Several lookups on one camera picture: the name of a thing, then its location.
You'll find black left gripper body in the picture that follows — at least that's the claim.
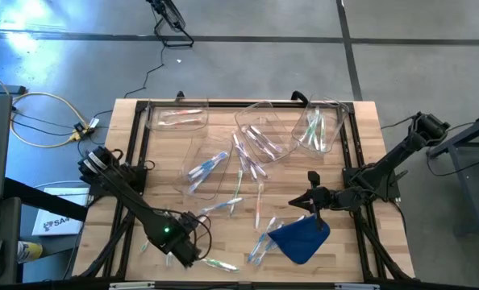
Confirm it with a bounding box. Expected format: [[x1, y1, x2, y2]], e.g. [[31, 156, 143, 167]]
[[173, 237, 203, 270]]

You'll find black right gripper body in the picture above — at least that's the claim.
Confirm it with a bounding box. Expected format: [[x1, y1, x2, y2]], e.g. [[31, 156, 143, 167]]
[[319, 188, 344, 213]]

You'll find dark blue cloth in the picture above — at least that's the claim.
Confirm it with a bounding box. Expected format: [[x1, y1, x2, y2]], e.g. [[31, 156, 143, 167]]
[[266, 213, 331, 266]]

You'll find orange toothbrush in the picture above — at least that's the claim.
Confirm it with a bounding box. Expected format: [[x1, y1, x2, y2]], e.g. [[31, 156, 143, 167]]
[[157, 117, 203, 127], [158, 108, 204, 118]]

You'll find clear plastic bin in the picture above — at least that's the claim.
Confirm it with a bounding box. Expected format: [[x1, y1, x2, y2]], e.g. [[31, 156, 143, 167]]
[[290, 95, 350, 155], [234, 100, 300, 164], [173, 135, 235, 204], [144, 98, 210, 133]]

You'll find white label box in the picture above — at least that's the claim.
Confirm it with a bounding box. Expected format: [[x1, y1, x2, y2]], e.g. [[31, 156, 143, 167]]
[[31, 187, 91, 238]]

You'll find yellow drink can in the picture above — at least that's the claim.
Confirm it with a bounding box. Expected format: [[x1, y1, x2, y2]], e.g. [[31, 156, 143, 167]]
[[16, 240, 44, 265]]

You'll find black side desk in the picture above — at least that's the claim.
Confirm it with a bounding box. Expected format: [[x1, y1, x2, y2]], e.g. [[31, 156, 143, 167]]
[[0, 176, 88, 283]]

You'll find dark grey power strip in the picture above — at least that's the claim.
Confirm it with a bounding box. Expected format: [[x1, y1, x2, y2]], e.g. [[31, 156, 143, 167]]
[[0, 83, 27, 96]]

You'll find black camera cable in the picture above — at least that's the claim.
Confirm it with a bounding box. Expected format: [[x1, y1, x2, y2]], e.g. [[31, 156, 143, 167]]
[[194, 215, 214, 261]]

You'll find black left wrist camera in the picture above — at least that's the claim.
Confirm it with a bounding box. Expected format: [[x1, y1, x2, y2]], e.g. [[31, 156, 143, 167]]
[[181, 210, 203, 234]]

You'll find silver aluminium bracket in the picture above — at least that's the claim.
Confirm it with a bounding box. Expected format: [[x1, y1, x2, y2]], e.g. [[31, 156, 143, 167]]
[[335, 283, 381, 290], [109, 281, 156, 290]]

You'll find grey metal desk frame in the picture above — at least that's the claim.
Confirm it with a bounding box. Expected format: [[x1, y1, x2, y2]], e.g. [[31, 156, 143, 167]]
[[428, 110, 479, 237]]

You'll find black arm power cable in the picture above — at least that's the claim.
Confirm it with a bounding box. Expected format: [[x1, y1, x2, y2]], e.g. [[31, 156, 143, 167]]
[[426, 145, 479, 178]]

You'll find black fan power cable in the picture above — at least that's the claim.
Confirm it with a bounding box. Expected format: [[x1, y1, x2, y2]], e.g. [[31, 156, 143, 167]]
[[123, 43, 166, 100]]

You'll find yellow extension cable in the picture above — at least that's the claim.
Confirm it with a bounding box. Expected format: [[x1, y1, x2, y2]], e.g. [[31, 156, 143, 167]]
[[0, 66, 90, 149]]

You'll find black wire floor fan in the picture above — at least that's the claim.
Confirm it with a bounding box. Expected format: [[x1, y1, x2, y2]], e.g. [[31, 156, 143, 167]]
[[144, 0, 195, 48]]

